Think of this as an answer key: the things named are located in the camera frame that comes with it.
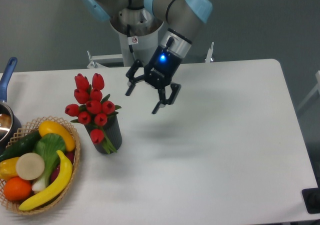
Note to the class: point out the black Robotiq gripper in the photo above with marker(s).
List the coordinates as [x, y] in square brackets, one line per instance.
[158, 73]

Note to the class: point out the red tulip bouquet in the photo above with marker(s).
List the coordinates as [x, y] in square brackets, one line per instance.
[92, 109]

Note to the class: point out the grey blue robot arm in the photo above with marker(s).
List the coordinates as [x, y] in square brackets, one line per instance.
[113, 6]

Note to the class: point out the dark red vegetable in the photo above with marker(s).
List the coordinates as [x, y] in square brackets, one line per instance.
[71, 156]

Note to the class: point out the green bok choy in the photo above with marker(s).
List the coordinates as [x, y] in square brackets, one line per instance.
[47, 148]

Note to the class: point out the yellow banana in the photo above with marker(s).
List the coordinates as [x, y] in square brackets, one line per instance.
[54, 189]

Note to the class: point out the green cucumber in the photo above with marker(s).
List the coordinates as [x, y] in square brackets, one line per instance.
[20, 147]

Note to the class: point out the woven wicker basket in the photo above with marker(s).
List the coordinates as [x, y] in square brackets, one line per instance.
[30, 127]

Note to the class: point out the beige round disc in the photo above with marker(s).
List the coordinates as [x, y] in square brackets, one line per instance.
[30, 166]

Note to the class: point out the yellow bell pepper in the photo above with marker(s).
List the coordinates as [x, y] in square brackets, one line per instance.
[8, 168]

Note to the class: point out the orange fruit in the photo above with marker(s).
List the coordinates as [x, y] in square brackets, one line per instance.
[17, 189]

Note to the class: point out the black device at table edge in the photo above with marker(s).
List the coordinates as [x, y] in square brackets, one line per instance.
[311, 197]

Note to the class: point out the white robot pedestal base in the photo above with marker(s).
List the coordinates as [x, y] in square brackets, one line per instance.
[142, 31]

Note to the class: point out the blue handled saucepan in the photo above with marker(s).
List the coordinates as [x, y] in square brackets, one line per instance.
[9, 123]

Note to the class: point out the white frame at right edge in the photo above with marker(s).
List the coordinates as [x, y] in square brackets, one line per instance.
[311, 97]

